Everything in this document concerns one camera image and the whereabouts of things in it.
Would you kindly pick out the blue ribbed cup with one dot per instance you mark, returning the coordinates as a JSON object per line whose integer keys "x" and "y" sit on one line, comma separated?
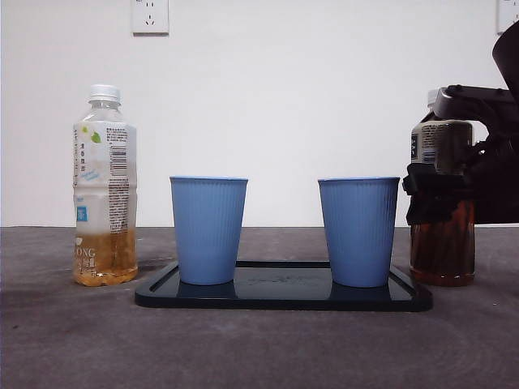
{"x": 359, "y": 231}
{"x": 207, "y": 231}

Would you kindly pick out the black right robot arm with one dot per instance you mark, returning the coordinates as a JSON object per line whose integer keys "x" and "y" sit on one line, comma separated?
{"x": 503, "y": 194}

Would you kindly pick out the dark tea bottle beige label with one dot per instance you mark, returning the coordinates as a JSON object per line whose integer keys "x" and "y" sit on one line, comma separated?
{"x": 442, "y": 251}

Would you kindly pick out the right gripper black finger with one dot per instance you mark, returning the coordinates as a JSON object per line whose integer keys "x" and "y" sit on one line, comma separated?
{"x": 474, "y": 103}
{"x": 438, "y": 182}

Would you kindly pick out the white wall socket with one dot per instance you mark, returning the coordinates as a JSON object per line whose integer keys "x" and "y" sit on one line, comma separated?
{"x": 151, "y": 18}
{"x": 504, "y": 16}

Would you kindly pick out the dark blue rectangular tray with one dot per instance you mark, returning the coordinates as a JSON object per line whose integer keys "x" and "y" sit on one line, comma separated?
{"x": 284, "y": 297}

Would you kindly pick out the pale tea bottle white label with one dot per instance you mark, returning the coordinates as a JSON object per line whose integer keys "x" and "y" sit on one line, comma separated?
{"x": 101, "y": 182}

